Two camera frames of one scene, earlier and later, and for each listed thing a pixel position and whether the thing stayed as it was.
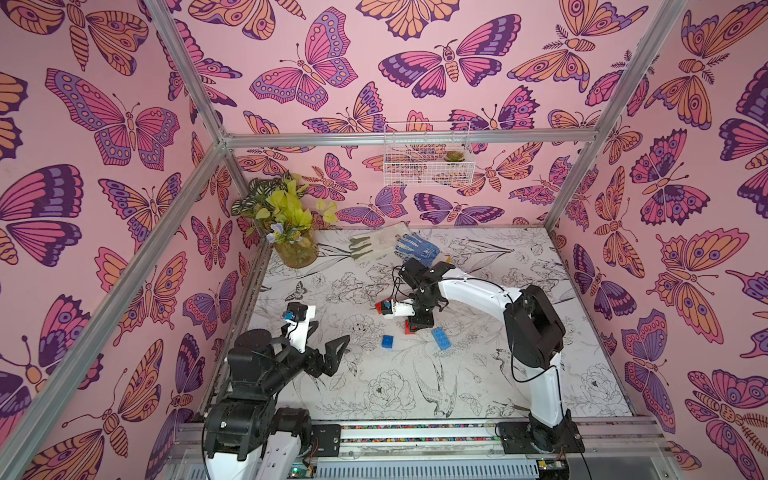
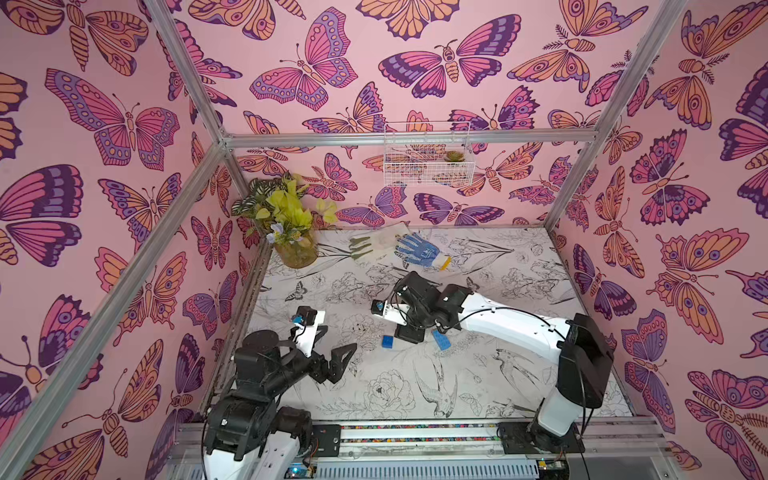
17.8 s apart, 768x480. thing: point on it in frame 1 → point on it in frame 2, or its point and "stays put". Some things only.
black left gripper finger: [311, 328] → [321, 329]
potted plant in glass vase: [281, 206] stays put
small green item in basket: [454, 156] stays put
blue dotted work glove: [414, 247] stays put
